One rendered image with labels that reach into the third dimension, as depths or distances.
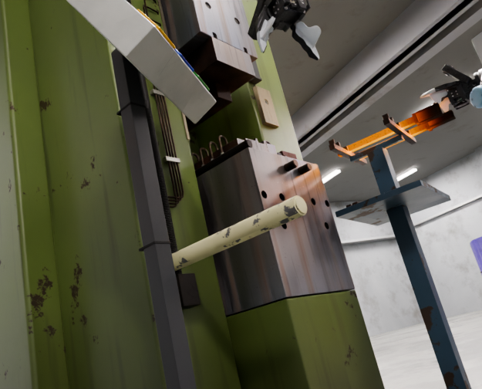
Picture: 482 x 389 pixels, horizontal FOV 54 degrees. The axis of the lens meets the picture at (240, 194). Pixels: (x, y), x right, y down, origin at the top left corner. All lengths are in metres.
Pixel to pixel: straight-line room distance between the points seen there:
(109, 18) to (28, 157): 0.83
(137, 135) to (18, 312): 0.77
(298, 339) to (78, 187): 0.79
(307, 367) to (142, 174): 0.65
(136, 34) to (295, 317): 0.80
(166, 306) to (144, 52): 0.49
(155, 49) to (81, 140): 0.64
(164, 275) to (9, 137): 0.97
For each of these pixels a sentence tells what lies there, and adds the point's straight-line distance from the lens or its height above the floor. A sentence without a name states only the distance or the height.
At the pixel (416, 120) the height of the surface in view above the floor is 0.99.
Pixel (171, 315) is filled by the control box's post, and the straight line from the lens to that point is 0.94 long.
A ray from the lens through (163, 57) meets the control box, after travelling 1.00.
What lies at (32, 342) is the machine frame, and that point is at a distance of 1.55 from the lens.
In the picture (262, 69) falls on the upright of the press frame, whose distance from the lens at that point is 2.15.
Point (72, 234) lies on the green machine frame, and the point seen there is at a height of 0.81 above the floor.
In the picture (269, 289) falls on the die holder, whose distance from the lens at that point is 1.32.
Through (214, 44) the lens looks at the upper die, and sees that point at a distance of 1.66.
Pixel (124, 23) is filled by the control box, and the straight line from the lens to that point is 0.99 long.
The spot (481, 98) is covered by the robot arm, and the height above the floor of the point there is 0.96.
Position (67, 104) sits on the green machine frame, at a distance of 1.67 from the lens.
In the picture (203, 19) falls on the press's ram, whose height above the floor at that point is 1.42.
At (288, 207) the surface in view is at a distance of 1.00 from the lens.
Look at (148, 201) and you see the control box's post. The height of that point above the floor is 0.69.
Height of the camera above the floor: 0.36
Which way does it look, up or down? 18 degrees up
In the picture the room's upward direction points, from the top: 14 degrees counter-clockwise
